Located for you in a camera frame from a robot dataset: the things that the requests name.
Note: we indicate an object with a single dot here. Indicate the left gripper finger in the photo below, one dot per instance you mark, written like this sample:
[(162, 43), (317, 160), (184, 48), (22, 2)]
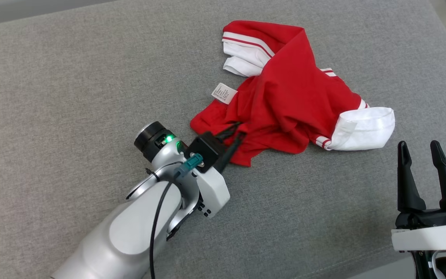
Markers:
[(229, 130), (230, 153)]

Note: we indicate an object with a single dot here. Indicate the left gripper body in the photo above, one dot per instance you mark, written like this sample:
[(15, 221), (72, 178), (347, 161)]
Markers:
[(213, 192)]

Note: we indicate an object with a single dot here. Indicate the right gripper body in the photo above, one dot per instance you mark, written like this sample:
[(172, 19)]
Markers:
[(428, 236)]

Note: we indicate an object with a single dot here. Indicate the red white basketball jersey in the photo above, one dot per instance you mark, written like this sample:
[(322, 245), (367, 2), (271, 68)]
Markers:
[(292, 100)]

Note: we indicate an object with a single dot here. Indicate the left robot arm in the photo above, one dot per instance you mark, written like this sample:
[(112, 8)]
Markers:
[(130, 232)]

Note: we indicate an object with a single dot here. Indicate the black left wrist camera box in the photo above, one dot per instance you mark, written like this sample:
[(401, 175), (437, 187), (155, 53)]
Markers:
[(205, 149)]

